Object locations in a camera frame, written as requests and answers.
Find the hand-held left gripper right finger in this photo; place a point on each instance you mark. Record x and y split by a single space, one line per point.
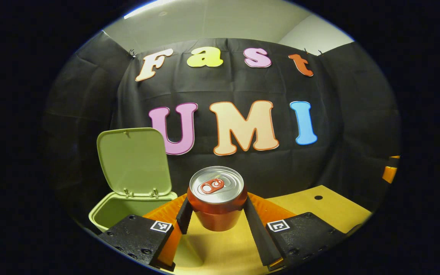
260 233

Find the wooden desktop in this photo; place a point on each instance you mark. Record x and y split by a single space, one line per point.
319 210

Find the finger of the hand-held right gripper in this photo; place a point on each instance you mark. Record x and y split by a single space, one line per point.
390 175

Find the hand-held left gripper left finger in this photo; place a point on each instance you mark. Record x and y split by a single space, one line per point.
183 217

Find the red pop can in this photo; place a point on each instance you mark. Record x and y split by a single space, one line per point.
216 214

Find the green desktop garbage bin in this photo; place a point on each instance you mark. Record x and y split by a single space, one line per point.
132 160

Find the black backdrop cloth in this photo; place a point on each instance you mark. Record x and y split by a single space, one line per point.
224 88

